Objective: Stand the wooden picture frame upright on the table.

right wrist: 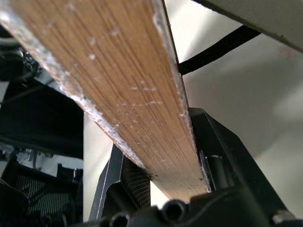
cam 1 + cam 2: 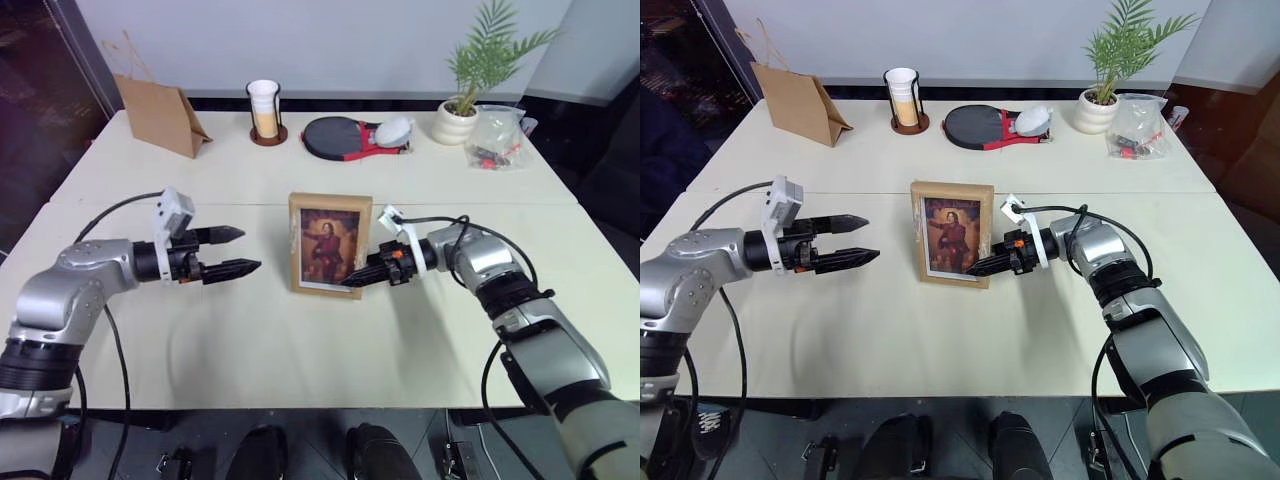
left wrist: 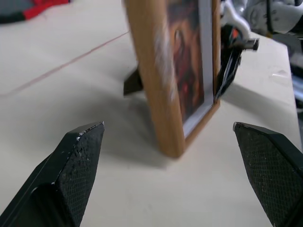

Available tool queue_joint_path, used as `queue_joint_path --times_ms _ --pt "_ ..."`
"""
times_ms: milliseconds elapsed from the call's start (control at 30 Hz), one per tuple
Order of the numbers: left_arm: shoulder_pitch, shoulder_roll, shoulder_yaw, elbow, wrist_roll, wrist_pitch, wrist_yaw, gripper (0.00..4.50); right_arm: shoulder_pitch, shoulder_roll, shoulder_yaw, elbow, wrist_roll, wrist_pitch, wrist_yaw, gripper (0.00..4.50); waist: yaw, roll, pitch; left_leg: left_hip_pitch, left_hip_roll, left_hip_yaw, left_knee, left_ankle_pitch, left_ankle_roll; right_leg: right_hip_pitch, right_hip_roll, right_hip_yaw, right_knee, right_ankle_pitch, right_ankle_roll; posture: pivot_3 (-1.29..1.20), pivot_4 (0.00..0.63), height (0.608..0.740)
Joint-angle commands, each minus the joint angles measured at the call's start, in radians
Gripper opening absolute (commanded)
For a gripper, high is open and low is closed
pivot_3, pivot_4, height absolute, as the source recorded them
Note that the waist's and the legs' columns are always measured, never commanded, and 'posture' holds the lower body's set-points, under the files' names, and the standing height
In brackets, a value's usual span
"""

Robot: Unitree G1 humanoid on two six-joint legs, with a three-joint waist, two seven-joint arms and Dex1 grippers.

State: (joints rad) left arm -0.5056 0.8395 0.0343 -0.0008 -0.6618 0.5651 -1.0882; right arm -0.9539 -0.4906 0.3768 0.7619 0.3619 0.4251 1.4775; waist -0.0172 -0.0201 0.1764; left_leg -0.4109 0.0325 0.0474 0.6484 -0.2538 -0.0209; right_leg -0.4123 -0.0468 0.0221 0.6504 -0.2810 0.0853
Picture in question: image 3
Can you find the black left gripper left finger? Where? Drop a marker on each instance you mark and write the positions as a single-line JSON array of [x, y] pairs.
[[71, 179]]

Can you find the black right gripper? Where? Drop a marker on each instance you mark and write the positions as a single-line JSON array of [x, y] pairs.
[[230, 35]]

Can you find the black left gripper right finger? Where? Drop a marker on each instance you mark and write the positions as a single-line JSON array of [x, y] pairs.
[[272, 175]]

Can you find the wooden picture frame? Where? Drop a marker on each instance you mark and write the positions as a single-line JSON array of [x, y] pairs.
[[156, 94]]

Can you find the red and black cloth object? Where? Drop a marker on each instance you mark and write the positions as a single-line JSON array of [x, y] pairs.
[[30, 11]]

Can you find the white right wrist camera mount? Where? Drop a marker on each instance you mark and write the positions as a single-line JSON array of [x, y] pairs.
[[236, 19]]

